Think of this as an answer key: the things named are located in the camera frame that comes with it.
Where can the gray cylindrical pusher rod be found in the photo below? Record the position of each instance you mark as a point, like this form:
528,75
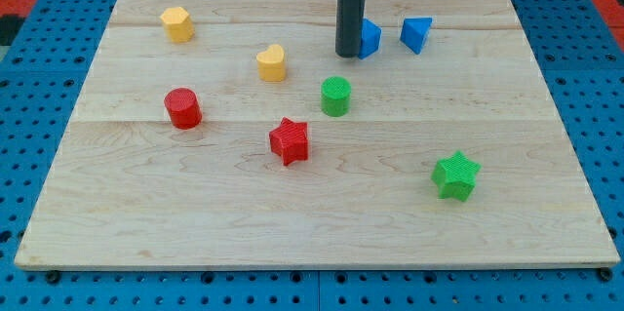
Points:
349,21

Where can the yellow heart block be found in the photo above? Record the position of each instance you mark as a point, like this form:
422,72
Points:
271,64

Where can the red star block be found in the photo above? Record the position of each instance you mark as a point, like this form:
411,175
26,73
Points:
290,141

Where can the blue triangle block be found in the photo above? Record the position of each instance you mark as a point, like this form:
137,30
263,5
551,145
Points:
415,32

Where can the yellow hexagon block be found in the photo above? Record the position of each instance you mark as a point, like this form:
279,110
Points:
177,24

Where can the blue cube block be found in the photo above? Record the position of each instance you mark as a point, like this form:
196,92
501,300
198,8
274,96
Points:
370,39

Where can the wooden board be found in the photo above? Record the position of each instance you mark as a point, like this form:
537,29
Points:
129,191

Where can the green star block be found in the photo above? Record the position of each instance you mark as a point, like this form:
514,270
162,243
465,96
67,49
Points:
455,176

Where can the red cylinder block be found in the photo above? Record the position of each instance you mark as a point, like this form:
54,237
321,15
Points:
183,108

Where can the green cylinder block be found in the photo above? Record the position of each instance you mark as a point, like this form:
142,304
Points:
335,96

